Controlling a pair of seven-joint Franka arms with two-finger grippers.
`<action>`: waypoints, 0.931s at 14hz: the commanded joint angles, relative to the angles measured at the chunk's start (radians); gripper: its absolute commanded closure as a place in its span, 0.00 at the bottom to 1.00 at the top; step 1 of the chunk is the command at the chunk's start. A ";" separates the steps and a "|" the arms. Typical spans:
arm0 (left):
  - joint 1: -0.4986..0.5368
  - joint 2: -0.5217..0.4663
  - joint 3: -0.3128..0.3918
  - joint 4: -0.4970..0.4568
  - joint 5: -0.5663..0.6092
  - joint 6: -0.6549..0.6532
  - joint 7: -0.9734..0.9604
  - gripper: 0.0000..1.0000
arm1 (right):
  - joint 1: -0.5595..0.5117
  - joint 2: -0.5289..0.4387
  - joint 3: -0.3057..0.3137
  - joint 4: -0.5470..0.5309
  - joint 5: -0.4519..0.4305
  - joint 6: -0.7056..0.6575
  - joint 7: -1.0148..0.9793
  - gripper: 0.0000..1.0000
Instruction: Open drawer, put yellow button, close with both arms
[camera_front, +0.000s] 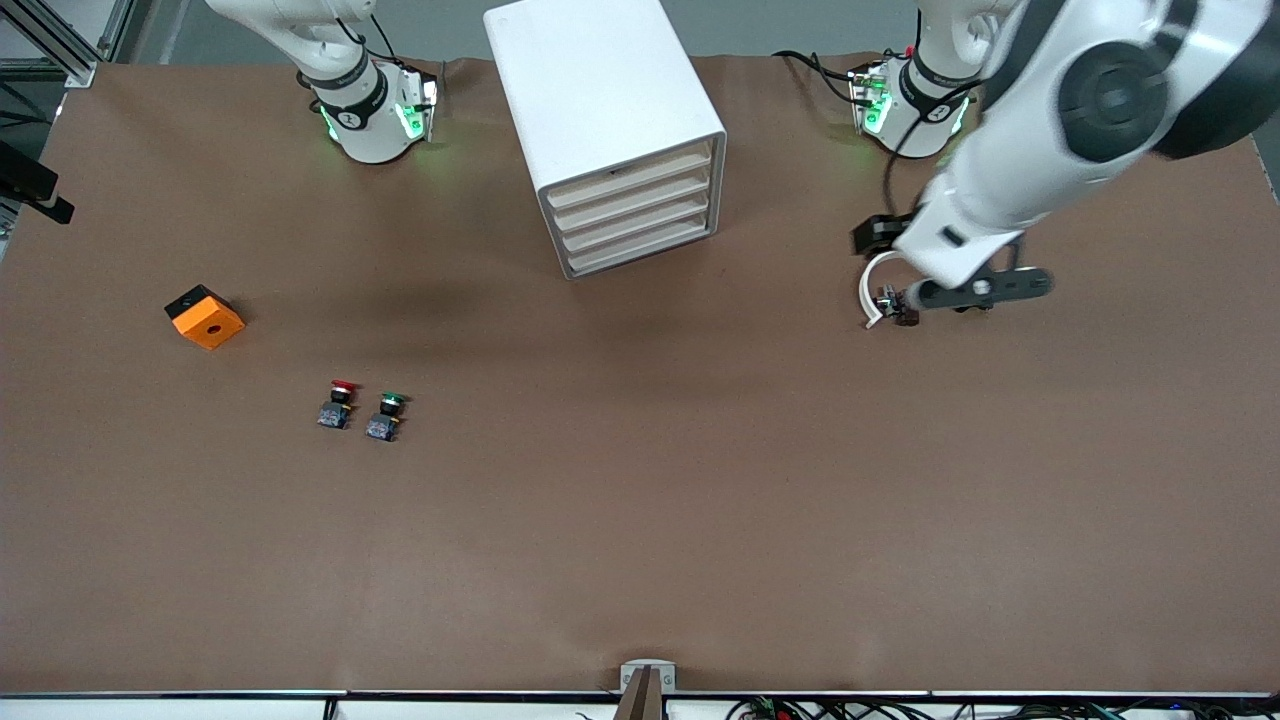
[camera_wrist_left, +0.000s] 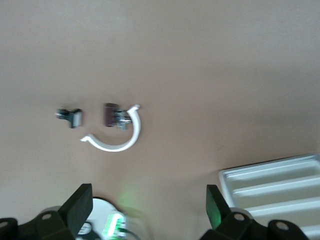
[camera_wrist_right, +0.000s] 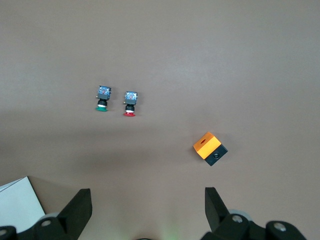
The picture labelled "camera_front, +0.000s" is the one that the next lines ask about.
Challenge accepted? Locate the cream plastic drawer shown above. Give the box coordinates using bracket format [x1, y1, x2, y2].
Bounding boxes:
[565, 208, 719, 276]
[552, 165, 715, 233]
[558, 187, 717, 255]
[545, 140, 715, 211]

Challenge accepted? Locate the white drawer cabinet housing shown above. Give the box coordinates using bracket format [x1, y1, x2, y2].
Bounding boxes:
[484, 0, 728, 281]

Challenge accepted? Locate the white curved plastic tube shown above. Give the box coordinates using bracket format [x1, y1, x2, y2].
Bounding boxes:
[860, 250, 906, 330]

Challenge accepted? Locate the dark brown connector block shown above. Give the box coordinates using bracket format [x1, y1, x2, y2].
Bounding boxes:
[876, 286, 921, 328]

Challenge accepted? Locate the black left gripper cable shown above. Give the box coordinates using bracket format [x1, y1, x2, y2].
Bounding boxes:
[883, 85, 991, 216]

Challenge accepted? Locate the aluminium frame post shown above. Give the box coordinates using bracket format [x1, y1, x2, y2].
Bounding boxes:
[0, 0, 136, 91]

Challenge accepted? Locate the orange button enclosure box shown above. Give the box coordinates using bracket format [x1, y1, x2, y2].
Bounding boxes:
[164, 284, 246, 351]

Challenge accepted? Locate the black arm base cable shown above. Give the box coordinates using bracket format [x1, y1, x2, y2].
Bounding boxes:
[772, 50, 871, 106]

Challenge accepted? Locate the red push button switch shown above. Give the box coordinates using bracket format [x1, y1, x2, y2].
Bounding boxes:
[317, 379, 359, 431]

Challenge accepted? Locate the green push button switch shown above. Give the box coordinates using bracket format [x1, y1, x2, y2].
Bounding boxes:
[365, 392, 408, 443]

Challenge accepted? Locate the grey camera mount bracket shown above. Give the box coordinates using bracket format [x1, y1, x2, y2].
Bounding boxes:
[612, 658, 678, 720]

